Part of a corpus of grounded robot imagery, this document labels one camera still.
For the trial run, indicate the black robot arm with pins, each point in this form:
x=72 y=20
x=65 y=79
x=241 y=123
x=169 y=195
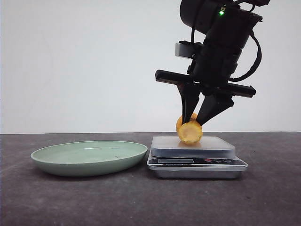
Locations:
x=227 y=28

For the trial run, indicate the silver digital kitchen scale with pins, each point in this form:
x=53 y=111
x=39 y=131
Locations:
x=211 y=157

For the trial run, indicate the yellow corn cob piece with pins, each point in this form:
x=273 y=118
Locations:
x=190 y=132

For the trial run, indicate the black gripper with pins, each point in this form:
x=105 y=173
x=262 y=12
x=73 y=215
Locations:
x=209 y=74

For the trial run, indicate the green shallow plate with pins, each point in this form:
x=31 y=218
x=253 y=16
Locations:
x=88 y=158

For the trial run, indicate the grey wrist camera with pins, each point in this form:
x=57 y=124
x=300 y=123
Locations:
x=187 y=49

